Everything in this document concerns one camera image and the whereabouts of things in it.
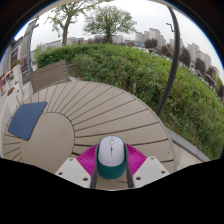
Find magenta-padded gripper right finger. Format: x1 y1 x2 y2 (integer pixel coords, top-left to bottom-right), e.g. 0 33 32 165
123 143 170 189

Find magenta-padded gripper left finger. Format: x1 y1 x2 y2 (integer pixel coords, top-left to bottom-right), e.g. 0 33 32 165
54 143 100 190

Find white and teal computer mouse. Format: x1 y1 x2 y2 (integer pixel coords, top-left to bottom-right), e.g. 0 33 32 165
95 135 128 180

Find dark blue mouse pad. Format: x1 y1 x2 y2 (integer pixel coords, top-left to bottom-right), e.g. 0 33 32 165
7 101 48 141

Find green hedge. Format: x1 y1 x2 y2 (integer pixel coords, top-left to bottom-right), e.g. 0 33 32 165
34 43 224 160

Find beige slatted outdoor chair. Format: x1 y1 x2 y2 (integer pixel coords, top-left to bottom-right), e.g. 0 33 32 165
29 59 72 94

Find curved dark parasol pole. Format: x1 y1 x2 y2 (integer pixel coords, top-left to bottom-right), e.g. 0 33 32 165
155 6 181 118

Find white planter with flowers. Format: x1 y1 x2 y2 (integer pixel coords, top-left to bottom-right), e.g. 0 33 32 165
10 59 23 84

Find distant apartment buildings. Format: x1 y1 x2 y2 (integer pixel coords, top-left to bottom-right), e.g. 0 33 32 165
134 28 221 79

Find tall grey sign pylon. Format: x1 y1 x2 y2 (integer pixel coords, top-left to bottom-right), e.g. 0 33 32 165
19 18 40 84

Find bare-trunked leaning tree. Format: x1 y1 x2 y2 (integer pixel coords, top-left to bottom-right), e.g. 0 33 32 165
46 1 101 48

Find round-crowned green tree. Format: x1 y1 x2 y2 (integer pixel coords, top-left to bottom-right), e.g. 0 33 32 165
83 4 138 44

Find beige parasol canopy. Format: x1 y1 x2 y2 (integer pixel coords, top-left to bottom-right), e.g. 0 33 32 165
31 0 174 24

